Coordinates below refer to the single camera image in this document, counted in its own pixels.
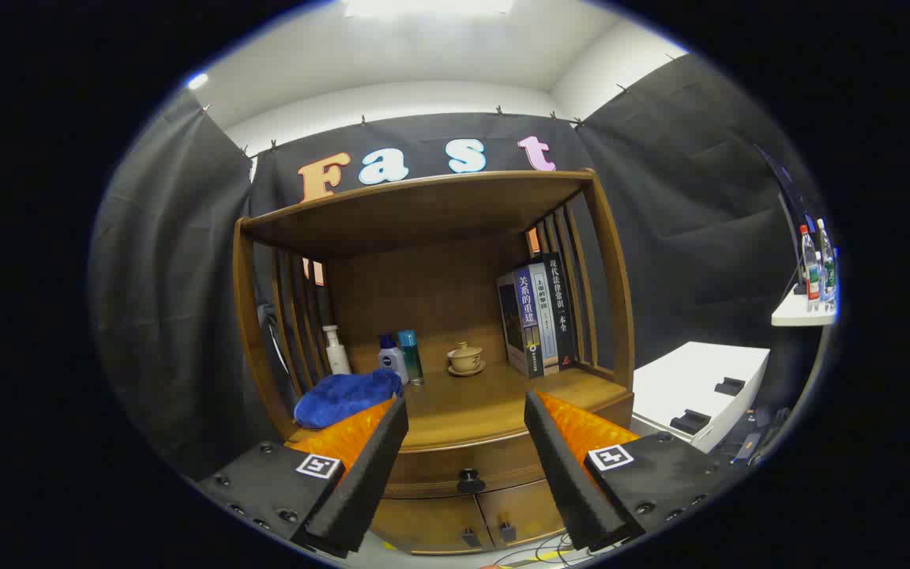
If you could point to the black power adapter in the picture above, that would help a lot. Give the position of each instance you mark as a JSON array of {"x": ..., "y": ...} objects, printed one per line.
[{"x": 746, "y": 448}]

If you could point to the white shelf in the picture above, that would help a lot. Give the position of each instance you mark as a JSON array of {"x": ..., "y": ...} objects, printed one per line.
[{"x": 799, "y": 314}]

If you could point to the wooden cabinet door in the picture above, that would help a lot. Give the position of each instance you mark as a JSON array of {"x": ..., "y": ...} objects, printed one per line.
[
  {"x": 423, "y": 525},
  {"x": 530, "y": 510}
]

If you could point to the black round drawer knob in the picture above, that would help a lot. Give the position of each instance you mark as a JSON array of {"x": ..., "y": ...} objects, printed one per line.
[{"x": 471, "y": 480}]

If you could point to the clear teal bottle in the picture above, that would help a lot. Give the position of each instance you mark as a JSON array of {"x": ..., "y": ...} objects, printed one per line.
[{"x": 412, "y": 359}]

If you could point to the blue towel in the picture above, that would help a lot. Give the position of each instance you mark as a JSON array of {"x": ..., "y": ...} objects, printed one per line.
[{"x": 340, "y": 395}]

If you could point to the white bottle blue cap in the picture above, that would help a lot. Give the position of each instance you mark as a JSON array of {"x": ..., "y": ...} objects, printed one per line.
[{"x": 392, "y": 362}]

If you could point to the white pump bottle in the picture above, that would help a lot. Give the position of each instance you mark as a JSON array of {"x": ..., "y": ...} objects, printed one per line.
[{"x": 337, "y": 356}]

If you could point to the black bracket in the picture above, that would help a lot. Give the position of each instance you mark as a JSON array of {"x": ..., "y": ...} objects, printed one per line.
[
  {"x": 690, "y": 422},
  {"x": 730, "y": 386}
]

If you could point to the wooden drawer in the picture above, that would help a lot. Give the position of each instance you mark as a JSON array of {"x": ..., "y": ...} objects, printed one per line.
[{"x": 439, "y": 466}]

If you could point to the beige lidded tea cup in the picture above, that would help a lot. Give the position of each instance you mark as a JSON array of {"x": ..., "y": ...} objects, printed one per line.
[{"x": 466, "y": 360}]

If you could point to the wooden countertop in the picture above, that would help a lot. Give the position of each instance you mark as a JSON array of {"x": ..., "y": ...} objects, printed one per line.
[{"x": 471, "y": 403}]

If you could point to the wooden cabinet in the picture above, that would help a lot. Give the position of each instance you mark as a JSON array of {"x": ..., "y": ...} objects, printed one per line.
[{"x": 423, "y": 292}]

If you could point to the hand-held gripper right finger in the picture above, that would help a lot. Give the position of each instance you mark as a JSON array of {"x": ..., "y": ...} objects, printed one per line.
[{"x": 569, "y": 482}]

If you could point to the white cabinet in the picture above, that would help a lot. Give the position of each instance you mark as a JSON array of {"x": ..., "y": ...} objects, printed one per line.
[{"x": 692, "y": 379}]

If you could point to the thick blue spine book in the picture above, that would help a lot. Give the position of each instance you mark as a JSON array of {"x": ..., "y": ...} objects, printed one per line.
[{"x": 526, "y": 316}]

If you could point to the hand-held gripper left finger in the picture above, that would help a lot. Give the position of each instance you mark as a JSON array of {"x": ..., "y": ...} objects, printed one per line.
[{"x": 368, "y": 490}]

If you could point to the ceiling light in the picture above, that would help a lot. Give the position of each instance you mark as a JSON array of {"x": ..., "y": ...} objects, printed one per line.
[{"x": 427, "y": 6}]

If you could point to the clear water bottle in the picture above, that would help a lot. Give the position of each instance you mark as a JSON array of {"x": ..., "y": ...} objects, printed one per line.
[{"x": 826, "y": 269}]

